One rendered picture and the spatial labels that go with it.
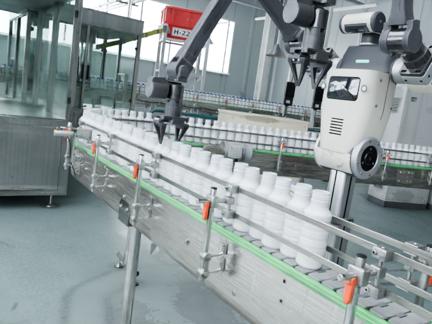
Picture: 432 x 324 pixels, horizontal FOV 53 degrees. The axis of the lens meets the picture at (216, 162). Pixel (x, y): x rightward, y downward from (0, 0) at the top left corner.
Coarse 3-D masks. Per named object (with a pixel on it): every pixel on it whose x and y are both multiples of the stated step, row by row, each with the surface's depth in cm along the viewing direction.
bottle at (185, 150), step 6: (180, 150) 139; (186, 150) 138; (180, 156) 139; (186, 156) 139; (180, 162) 138; (174, 168) 140; (180, 168) 138; (174, 174) 140; (180, 174) 138; (174, 180) 140; (180, 180) 139; (174, 186) 139; (174, 192) 140; (180, 192) 139
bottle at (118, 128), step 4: (116, 124) 187; (120, 124) 187; (116, 128) 187; (120, 128) 187; (112, 132) 187; (116, 132) 186; (120, 132) 186; (112, 140) 187; (116, 140) 186; (116, 144) 187; (112, 148) 187; (116, 148) 187; (112, 156) 188; (112, 160) 188
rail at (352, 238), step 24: (192, 168) 129; (192, 192) 129; (240, 192) 109; (240, 216) 109; (288, 240) 94; (360, 240) 79; (384, 240) 83; (336, 264) 83; (408, 264) 71; (408, 288) 78
